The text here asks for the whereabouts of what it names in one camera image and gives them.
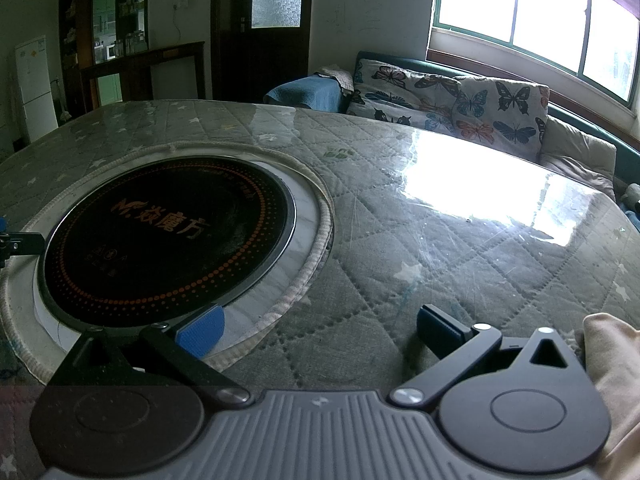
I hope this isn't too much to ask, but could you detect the black round induction cooktop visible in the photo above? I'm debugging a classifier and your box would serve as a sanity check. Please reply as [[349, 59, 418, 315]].
[[37, 160, 297, 336]]

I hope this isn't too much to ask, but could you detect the green framed window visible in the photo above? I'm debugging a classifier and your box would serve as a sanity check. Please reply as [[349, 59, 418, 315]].
[[427, 0, 640, 111]]

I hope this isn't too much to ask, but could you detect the beige garment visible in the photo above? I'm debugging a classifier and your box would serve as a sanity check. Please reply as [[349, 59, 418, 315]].
[[582, 312, 640, 480]]

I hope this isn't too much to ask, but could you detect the blue sofa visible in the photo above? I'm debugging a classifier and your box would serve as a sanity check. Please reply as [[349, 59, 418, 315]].
[[263, 51, 640, 233]]

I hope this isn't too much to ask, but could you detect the dark wooden display cabinet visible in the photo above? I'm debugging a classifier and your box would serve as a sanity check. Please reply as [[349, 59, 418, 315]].
[[59, 0, 151, 113]]

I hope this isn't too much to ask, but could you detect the row of glass jars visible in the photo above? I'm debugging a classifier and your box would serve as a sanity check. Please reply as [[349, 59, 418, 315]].
[[114, 30, 147, 56]]

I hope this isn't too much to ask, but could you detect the mop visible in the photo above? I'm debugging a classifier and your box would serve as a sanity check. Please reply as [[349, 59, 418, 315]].
[[52, 77, 74, 123]]

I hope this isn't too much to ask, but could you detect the dark wooden counter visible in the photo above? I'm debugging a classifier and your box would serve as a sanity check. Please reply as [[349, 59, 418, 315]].
[[80, 41, 207, 108]]

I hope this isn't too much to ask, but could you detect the white refrigerator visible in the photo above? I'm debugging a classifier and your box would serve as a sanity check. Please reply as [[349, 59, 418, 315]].
[[14, 35, 60, 143]]

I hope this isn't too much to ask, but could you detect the dark wooden door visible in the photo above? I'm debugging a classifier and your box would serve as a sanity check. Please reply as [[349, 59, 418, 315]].
[[211, 0, 316, 106]]

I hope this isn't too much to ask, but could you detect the beige cushion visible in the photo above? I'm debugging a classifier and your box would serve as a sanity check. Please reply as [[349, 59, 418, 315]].
[[537, 115, 618, 191]]

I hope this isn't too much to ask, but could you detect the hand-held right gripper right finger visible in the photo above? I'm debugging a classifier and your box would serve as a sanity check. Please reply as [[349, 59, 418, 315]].
[[390, 304, 587, 409]]

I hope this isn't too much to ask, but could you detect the small beige cloth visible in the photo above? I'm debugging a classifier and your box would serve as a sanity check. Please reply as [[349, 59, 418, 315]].
[[315, 66, 356, 95]]

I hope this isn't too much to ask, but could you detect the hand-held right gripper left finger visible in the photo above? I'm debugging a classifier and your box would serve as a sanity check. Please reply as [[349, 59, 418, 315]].
[[47, 304, 254, 407]]

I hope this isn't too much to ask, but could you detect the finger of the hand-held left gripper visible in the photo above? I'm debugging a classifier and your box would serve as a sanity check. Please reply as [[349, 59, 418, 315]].
[[0, 216, 45, 268]]

